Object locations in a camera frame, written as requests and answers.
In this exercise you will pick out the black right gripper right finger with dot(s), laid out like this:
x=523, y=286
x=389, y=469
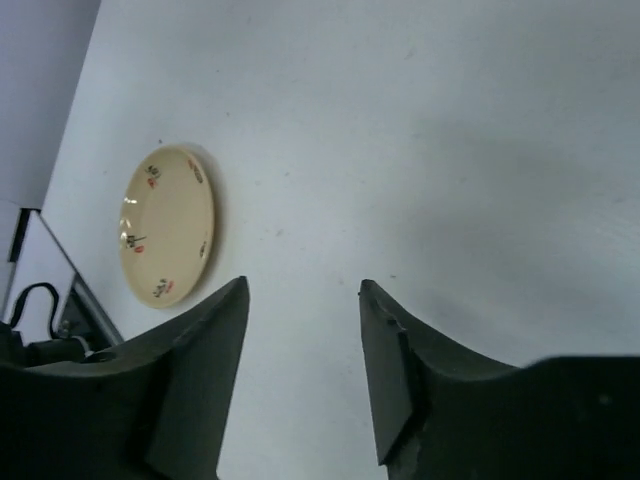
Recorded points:
x=443, y=411

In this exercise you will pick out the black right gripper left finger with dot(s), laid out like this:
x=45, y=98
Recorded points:
x=153, y=407

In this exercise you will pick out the white cardboard front panel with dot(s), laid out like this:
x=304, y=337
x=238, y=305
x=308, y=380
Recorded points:
x=36, y=258

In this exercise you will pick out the small cream floral plate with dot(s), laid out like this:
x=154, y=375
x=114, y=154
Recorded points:
x=166, y=226

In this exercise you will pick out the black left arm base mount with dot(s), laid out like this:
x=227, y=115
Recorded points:
x=46, y=325

